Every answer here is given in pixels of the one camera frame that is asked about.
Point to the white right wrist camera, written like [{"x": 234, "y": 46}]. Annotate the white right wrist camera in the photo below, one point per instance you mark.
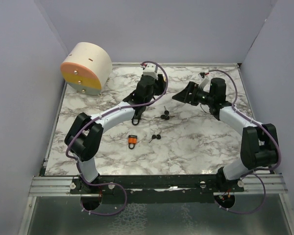
[{"x": 205, "y": 79}]

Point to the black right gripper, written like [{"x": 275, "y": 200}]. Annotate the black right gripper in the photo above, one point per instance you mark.
[{"x": 183, "y": 96}]

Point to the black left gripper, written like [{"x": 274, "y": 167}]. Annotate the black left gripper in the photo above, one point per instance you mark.
[{"x": 160, "y": 84}]

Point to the orange black padlock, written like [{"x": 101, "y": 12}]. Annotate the orange black padlock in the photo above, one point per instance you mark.
[{"x": 132, "y": 140}]

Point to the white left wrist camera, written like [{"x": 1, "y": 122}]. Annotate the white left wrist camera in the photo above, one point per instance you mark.
[{"x": 150, "y": 69}]

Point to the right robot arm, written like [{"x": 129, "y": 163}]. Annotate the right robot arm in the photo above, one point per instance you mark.
[{"x": 257, "y": 149}]

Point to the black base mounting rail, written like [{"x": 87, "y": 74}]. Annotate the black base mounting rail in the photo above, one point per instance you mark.
[{"x": 154, "y": 189}]

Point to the black head key bunch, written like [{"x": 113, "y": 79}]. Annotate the black head key bunch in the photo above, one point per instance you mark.
[
  {"x": 165, "y": 115},
  {"x": 155, "y": 137}
]

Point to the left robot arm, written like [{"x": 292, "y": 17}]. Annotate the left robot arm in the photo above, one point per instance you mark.
[{"x": 84, "y": 137}]

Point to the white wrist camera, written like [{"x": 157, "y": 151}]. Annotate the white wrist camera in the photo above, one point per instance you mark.
[
  {"x": 150, "y": 69},
  {"x": 205, "y": 79}
]

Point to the beige cylindrical drum box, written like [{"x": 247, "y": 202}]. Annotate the beige cylindrical drum box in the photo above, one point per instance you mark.
[{"x": 87, "y": 68}]

